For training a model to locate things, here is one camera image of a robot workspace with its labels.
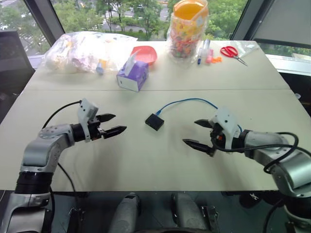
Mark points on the blue pen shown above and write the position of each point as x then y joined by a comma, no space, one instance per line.
199,58

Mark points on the small pink toy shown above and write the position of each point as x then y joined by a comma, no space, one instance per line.
209,59

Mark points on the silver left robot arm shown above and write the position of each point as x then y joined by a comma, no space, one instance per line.
36,150

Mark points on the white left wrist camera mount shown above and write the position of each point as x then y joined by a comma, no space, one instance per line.
87,108

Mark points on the bagged jar of colourful pieces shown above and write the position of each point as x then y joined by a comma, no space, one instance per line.
184,36

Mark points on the dark window frame pillar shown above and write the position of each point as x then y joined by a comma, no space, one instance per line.
46,19
279,19

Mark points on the clear bag of toys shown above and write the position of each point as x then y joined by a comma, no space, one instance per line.
80,53

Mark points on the black table leg bracket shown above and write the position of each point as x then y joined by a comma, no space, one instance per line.
211,218
75,218

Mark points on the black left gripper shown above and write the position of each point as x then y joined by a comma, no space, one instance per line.
94,133

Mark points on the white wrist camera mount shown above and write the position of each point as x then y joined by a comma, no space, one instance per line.
87,108
227,116

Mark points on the grey rounded robot leg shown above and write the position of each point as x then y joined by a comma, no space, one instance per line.
187,213
126,213

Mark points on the purple tissue box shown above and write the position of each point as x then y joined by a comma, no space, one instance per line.
132,77

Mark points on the pink plastic bowl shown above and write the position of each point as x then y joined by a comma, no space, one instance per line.
145,54

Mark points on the black adapter box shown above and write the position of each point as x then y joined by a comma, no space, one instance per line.
154,122

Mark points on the small orange toy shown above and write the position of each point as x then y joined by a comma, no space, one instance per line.
216,60

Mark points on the crumpled clear plastic wrap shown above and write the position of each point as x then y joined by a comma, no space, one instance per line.
247,47

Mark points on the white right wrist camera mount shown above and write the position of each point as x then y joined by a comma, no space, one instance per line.
227,116

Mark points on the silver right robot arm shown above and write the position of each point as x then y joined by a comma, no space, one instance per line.
262,138

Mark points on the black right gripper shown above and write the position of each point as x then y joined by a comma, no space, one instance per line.
216,133

